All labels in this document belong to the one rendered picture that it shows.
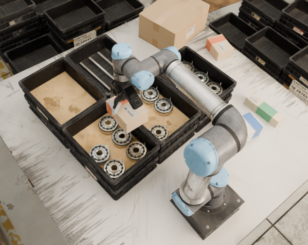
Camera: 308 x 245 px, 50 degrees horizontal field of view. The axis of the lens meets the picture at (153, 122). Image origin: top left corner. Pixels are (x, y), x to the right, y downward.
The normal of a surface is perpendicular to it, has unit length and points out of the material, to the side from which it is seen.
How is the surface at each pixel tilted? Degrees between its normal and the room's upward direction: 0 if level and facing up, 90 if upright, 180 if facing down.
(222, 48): 0
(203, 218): 2
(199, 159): 85
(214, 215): 2
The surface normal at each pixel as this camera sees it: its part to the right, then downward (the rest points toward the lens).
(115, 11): 0.05, -0.56
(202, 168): -0.77, 0.43
